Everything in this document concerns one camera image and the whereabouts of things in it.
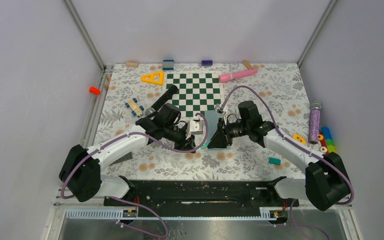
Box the floral patterned table mat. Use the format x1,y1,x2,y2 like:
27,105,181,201
94,63,310,181

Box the purple glitter microphone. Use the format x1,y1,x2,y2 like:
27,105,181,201
308,101,322,144

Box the wooden toy car blue wheels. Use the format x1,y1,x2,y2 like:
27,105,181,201
125,98,145,118

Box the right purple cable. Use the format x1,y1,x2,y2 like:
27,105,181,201
219,85,355,240

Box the grey lego baseplate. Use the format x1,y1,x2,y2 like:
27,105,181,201
110,152,133,166

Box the green white chessboard mat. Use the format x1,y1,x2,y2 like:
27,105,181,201
164,71,225,119

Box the small green white peg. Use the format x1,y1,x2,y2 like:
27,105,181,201
201,142,210,150

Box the pink toy microphone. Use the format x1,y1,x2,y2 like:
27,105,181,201
218,69,258,83

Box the wooden cylinder peg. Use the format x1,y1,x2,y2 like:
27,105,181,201
125,61,139,68
242,60,254,70

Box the black silver microphone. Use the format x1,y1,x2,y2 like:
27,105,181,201
144,85,178,117

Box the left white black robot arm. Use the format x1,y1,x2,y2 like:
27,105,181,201
59,103,202,206

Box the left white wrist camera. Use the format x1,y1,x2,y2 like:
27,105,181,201
187,119,203,136

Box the colourful block toy pile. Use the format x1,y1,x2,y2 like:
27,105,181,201
318,126,337,154

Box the teal small block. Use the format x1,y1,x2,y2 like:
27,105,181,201
268,157,282,166

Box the purple cable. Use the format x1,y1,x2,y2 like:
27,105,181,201
60,113,210,239
219,85,355,240

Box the orange red small cylinder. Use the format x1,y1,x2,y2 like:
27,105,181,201
88,86,101,96

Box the left wooden cylinder peg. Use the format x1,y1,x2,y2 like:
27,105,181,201
125,61,139,68

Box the right wooden cylinder peg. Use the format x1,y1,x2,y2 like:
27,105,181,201
242,60,254,70

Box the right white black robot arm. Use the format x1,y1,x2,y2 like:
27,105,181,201
207,100,352,211

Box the yellow triangle toy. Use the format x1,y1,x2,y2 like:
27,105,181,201
141,71,165,86

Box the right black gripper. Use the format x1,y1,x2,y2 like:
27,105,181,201
207,117,250,150

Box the grey-blue envelope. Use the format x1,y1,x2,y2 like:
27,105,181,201
204,110,218,143

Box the purple lego brick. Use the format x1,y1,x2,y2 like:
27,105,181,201
201,60,213,66

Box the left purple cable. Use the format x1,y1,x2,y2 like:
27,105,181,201
60,113,210,239

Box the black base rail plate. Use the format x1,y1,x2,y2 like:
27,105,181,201
102,179,301,218

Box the blue grey lego brick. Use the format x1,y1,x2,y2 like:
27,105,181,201
161,59,175,71

